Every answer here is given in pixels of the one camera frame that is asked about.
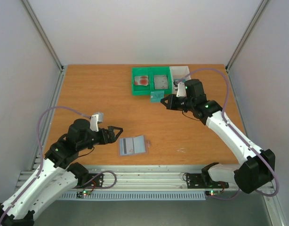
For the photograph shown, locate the aluminium corner post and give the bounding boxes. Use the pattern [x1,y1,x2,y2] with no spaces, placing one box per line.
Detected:
[20,0,64,72]
[225,0,270,72]

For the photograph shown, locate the middle green bin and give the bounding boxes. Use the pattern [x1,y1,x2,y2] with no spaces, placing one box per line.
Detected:
[149,66,173,95]

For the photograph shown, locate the left green bin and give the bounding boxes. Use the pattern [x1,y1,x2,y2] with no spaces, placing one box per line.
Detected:
[131,67,151,96]

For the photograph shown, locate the green bin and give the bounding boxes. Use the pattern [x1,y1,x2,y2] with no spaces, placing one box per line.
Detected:
[149,66,173,95]
[131,67,151,96]

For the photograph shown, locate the right aluminium corner post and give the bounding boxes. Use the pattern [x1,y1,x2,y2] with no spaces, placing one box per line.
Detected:
[225,0,270,72]

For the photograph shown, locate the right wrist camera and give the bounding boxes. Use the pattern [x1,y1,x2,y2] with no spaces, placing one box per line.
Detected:
[174,81,186,97]

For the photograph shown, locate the left circuit board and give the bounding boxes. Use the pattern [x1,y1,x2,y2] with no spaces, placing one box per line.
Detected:
[76,190,92,199]

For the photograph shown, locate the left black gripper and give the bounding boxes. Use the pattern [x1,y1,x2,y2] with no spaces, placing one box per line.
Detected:
[79,126,124,151]

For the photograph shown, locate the card with magnetic stripe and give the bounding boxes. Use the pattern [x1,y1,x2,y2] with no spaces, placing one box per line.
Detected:
[119,137,135,156]

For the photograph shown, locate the white floral VIP card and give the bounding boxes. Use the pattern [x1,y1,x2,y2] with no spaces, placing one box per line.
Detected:
[153,74,169,90]

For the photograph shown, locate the right circuit board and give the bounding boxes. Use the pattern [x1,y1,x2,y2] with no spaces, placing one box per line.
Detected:
[205,190,224,196]

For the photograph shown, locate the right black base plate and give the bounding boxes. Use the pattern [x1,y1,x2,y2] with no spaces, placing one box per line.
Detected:
[182,173,229,189]

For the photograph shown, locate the red patterned card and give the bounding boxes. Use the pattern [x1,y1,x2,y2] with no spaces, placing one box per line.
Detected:
[133,75,149,86]

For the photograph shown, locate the grey slotted cable duct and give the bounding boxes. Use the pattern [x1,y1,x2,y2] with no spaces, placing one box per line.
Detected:
[58,191,206,202]

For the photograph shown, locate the left aluminium corner post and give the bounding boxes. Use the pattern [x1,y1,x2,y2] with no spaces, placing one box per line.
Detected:
[20,0,64,72]

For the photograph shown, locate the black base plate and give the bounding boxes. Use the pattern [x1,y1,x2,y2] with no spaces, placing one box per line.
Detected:
[74,173,104,189]
[182,173,229,189]

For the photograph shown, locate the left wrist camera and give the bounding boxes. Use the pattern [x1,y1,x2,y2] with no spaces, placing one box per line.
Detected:
[89,112,104,132]

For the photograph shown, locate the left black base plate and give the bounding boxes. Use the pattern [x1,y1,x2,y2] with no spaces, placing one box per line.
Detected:
[74,173,104,189]

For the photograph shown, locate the teal card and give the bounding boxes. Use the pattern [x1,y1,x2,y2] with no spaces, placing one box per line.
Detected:
[150,90,164,103]

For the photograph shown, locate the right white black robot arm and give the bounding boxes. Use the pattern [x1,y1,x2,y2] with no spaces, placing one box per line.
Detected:
[161,79,275,194]

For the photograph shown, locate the circuit board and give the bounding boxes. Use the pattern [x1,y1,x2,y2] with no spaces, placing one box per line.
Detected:
[205,190,224,196]
[76,190,92,199]

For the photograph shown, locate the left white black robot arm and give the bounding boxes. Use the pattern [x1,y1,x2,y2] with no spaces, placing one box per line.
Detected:
[0,119,123,226]

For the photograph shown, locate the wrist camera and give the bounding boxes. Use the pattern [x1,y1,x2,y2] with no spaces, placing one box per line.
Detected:
[89,112,104,132]
[174,81,186,97]

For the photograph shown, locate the white bin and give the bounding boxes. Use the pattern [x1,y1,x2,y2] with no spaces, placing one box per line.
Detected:
[169,66,191,94]

